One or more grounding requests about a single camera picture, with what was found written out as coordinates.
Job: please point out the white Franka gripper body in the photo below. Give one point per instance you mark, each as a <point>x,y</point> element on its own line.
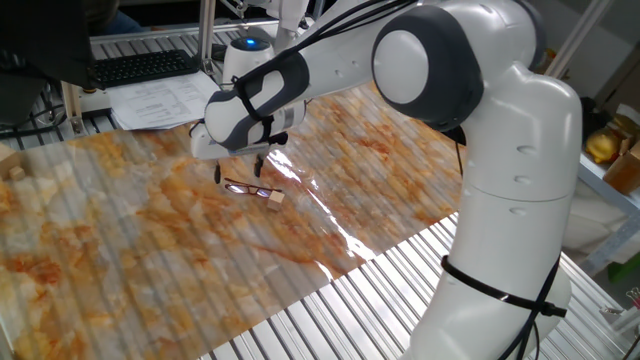
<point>202,147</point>

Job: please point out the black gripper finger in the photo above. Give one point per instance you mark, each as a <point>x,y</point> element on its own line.
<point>259,165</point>
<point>218,172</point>

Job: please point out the dark red framed glasses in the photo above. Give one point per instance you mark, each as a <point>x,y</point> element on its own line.
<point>247,188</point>

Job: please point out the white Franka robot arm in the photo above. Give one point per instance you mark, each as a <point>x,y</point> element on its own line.
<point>515,150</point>

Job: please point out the small wooden cube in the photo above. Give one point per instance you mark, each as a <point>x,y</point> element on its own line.
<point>17,173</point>
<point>275,201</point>

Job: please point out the printed paper stack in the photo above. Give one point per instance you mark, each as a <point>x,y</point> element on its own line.
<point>160,102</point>

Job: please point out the orange marble pattern mat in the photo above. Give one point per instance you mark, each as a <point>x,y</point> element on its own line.
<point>150,240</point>

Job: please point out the black keyboard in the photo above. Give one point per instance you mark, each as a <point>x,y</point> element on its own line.
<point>142,66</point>

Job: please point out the seated person in background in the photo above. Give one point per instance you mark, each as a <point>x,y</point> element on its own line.
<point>112,20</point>

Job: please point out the black monitor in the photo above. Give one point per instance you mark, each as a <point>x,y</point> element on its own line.
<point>40,40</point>

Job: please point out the large wooden block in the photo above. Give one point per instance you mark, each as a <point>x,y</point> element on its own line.
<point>6,157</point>

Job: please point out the yellow toy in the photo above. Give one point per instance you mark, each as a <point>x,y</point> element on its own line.
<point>602,146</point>

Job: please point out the brown cardboard box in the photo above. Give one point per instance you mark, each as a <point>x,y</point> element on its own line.
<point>625,172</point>

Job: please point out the green object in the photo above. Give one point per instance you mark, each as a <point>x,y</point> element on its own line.
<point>625,267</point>

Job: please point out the aluminium frame post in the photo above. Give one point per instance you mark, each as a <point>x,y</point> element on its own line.
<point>580,37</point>
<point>206,30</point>

